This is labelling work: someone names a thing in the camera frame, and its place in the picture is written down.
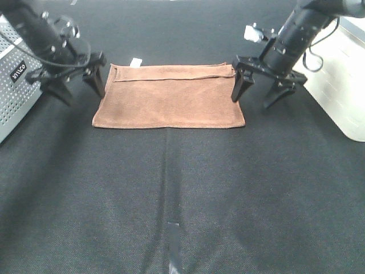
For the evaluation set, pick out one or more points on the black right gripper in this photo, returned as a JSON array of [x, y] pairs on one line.
[[246, 67]]

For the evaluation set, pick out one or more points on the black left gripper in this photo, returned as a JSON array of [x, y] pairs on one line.
[[53, 82]]

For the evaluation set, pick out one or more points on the brown microfibre towel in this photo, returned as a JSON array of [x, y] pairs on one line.
[[177, 96]]

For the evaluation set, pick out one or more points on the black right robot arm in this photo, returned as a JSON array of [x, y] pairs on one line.
[[283, 50]]

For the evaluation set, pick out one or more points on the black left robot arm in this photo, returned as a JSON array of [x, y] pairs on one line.
[[53, 44]]

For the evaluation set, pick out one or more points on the grey perforated plastic basket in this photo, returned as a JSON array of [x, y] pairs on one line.
[[17, 95]]

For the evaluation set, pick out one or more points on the white plastic storage bin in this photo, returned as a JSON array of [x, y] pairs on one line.
[[335, 75]]

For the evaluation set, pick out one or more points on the grey tape strip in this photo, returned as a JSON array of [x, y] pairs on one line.
[[174, 248]]

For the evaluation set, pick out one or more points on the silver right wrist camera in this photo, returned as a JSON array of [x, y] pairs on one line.
[[258, 35]]

